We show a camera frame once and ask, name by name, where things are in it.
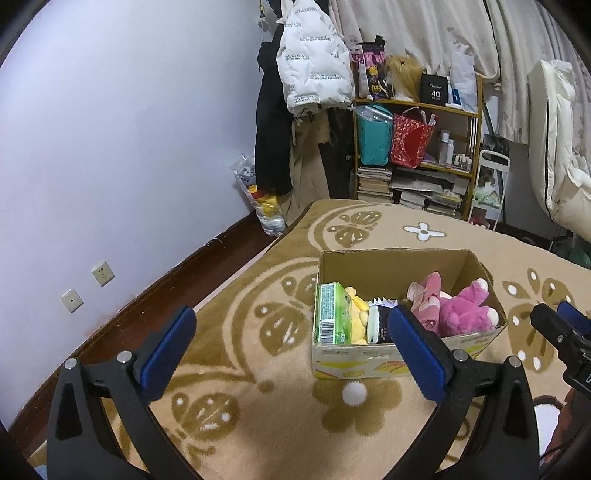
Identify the black hanging coat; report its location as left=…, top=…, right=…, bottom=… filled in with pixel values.
left=254, top=24, right=294, bottom=196

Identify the white puffer jacket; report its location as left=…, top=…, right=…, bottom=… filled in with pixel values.
left=276, top=1, right=355, bottom=118

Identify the white bedding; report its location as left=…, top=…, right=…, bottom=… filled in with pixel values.
left=528, top=60, right=590, bottom=241

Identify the teal bag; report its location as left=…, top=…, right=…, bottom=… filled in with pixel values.
left=355, top=104, right=394, bottom=167

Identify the cardboard box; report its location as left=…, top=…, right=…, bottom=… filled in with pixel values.
left=311, top=249, right=506, bottom=380

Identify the lower wall socket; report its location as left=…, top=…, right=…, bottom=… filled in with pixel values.
left=60, top=289, right=84, bottom=313

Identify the yellow plush toy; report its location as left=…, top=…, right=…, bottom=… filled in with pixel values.
left=345, top=286, right=370, bottom=345

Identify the black Face tissue pack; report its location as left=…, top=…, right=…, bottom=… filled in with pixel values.
left=367, top=304, right=393, bottom=345

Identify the beige hanging coat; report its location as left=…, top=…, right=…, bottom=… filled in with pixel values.
left=277, top=111, right=331, bottom=226

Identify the pink plastic bag roll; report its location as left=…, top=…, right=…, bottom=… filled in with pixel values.
left=407, top=272, right=442, bottom=333

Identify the green tissue pack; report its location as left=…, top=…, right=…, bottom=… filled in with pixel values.
left=315, top=282, right=352, bottom=346

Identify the white metal rack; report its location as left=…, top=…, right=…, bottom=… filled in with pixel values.
left=468, top=149, right=511, bottom=231

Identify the clear bag of toys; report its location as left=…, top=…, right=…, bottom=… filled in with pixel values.
left=231, top=156, right=286, bottom=237

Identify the beige curtain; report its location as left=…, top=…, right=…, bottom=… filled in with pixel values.
left=329, top=0, right=590, bottom=154

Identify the blonde wig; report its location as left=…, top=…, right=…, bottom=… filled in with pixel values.
left=387, top=55, right=424, bottom=102

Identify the black box with 40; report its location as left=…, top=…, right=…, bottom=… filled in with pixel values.
left=420, top=74, right=449, bottom=106

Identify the pink plush bear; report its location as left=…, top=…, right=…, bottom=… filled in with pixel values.
left=437, top=278, right=499, bottom=338

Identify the wooden shelf unit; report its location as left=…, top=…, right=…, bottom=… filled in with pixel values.
left=353, top=75, right=485, bottom=220

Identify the white-haired blindfold plush doll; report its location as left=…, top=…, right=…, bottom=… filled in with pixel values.
left=369, top=297, right=398, bottom=309

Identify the wall socket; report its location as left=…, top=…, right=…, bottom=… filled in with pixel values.
left=60, top=289, right=84, bottom=313
left=91, top=261, right=115, bottom=287

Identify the stack of books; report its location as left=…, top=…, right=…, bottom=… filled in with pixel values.
left=356, top=165, right=393, bottom=203

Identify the red gift bag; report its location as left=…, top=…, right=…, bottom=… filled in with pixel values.
left=390, top=107, right=439, bottom=169

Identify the upper wall socket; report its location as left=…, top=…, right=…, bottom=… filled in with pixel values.
left=91, top=261, right=115, bottom=287

